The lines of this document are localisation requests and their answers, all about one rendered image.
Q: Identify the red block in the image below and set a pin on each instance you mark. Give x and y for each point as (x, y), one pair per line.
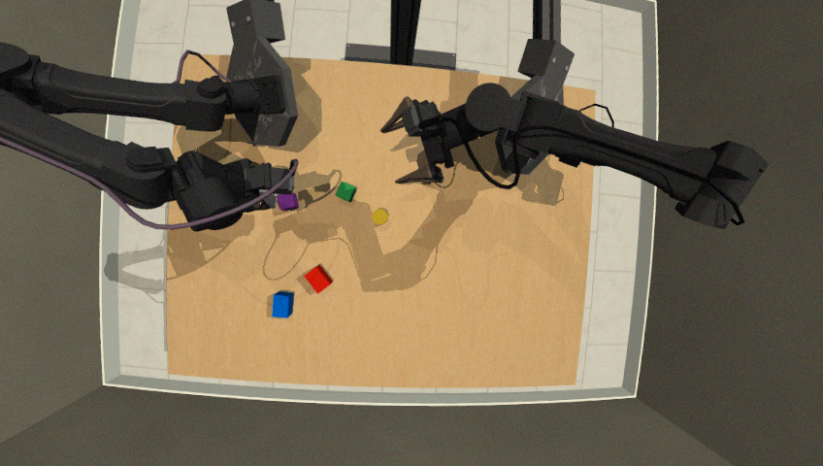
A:
(318, 278)

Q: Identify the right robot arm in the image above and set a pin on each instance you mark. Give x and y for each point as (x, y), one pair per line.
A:
(135, 174)

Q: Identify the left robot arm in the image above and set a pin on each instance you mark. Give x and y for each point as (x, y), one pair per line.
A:
(677, 170)

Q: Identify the yellow cylinder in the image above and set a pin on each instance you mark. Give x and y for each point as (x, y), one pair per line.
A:
(379, 216)

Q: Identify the blue block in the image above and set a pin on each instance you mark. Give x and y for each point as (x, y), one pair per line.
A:
(283, 304)

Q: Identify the purple cube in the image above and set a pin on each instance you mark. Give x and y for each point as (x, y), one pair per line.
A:
(287, 201)

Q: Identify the green cube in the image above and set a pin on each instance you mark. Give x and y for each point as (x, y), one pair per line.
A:
(346, 191)

